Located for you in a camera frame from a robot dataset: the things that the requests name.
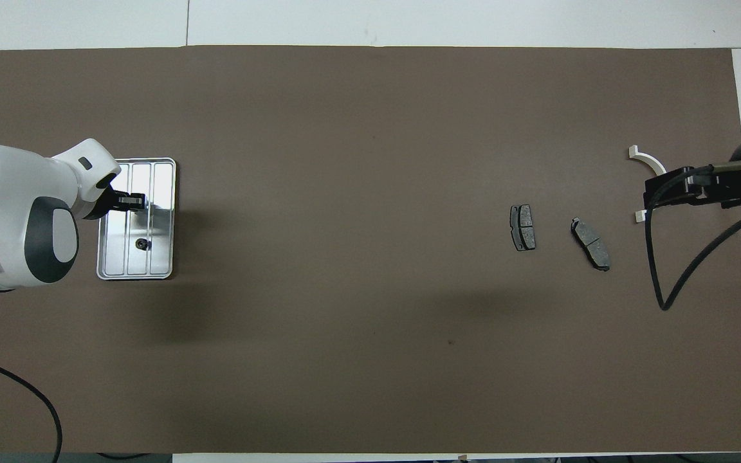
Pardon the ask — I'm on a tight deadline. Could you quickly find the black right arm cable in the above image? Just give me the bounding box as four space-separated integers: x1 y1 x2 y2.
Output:
644 164 741 311

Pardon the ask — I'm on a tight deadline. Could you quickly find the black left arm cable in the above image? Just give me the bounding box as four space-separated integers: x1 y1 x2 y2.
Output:
0 350 64 463

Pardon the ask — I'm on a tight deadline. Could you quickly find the short dark brake pad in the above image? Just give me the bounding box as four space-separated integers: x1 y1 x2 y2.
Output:
509 204 537 252

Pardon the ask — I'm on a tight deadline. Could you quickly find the brown table mat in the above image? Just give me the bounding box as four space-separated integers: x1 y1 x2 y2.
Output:
0 45 741 454

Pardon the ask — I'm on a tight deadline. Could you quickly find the silver ribbed metal tray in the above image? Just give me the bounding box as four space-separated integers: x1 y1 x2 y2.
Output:
96 157 178 281

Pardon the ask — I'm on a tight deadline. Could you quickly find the long dark brake pad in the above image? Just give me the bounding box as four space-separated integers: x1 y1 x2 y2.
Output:
570 217 612 273

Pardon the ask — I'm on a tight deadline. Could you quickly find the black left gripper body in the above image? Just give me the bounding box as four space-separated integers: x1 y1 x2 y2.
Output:
94 182 128 221

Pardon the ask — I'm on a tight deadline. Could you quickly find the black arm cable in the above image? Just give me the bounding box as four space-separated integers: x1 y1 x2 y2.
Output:
0 350 64 463
644 164 741 311

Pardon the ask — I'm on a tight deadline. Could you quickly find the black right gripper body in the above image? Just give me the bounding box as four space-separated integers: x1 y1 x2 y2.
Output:
657 166 741 208

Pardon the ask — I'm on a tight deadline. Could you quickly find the white semicircular plastic bracket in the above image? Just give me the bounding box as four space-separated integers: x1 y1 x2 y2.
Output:
628 145 667 224

